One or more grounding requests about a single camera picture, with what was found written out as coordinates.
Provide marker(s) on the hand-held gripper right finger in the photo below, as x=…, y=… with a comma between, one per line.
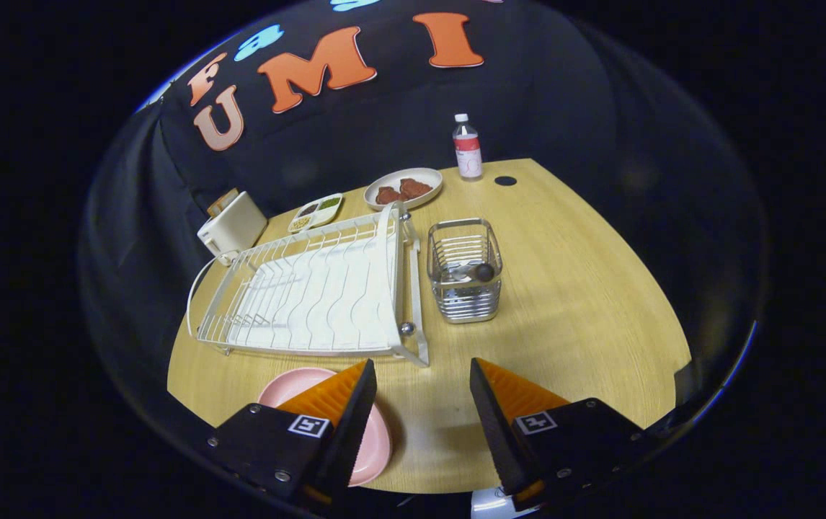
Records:
x=496, y=432

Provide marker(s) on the clear bottle with red label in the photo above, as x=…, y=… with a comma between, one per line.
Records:
x=468, y=155

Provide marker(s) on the pink plate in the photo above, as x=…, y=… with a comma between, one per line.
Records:
x=290, y=382

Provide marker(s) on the toast slice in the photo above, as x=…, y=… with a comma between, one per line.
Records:
x=228, y=196
x=216, y=206

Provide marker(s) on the black desk grommet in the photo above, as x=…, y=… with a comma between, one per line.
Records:
x=505, y=180

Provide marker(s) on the white toaster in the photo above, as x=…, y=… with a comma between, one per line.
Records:
x=236, y=227

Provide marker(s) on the white divided tray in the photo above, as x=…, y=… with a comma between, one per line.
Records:
x=326, y=214

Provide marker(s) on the white plate with meat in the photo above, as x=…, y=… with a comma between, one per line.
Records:
x=388, y=179

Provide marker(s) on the pile of yellow beans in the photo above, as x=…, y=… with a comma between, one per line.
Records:
x=300, y=223

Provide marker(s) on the pile of green beans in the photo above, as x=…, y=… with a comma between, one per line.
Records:
x=331, y=202

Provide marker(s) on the brown meat piece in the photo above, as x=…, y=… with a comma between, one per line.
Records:
x=386, y=194
x=416, y=189

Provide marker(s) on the pile of dark beans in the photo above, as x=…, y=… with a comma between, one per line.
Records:
x=308, y=208

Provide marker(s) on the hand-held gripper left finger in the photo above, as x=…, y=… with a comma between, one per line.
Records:
x=352, y=432

